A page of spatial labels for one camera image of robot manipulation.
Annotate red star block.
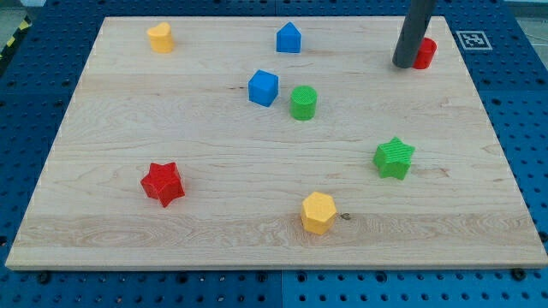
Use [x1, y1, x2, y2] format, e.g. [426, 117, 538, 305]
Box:
[140, 163, 185, 208]

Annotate green star block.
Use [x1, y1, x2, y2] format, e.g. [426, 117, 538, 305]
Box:
[373, 137, 415, 180]

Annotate green cylinder block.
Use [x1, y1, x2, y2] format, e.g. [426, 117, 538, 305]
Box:
[289, 86, 318, 121]

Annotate blue cube block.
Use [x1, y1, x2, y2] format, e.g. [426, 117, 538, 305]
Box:
[247, 70, 279, 107]

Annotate yellow hexagon block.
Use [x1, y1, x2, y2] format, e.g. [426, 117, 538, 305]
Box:
[301, 192, 337, 235]

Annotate light wooden board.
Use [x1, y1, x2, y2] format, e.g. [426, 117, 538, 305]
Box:
[6, 16, 547, 270]

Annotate blue house-shaped block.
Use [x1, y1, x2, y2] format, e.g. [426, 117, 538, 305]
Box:
[276, 22, 301, 53]

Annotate yellow heart block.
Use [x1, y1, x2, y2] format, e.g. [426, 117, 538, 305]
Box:
[146, 22, 175, 53]

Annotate red cylinder block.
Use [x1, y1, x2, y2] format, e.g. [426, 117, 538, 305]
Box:
[412, 37, 438, 69]

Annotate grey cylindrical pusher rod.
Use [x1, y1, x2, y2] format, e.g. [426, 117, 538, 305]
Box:
[392, 0, 437, 68]

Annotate white fiducial marker tag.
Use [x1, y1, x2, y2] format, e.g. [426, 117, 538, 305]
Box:
[456, 30, 492, 50]

